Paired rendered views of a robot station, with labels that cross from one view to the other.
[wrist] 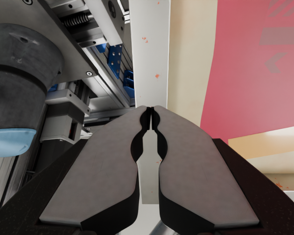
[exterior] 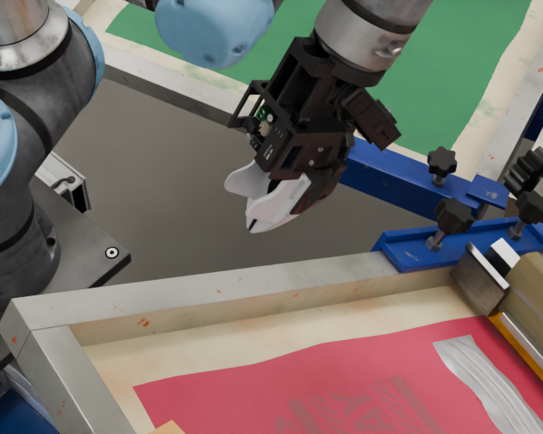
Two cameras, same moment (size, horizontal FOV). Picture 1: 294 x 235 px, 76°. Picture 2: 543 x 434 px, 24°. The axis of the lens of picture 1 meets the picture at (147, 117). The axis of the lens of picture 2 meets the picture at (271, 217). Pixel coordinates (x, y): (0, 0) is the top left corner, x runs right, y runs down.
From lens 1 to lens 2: 1.16 m
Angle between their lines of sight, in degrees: 83
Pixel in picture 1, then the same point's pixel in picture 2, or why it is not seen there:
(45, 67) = (23, 262)
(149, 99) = (192, 288)
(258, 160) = not seen: outside the picture
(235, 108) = (215, 410)
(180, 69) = (216, 338)
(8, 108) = (20, 179)
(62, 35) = not seen: hidden behind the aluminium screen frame
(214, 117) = (190, 391)
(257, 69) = (267, 412)
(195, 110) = (184, 365)
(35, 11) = (97, 262)
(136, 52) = (226, 274)
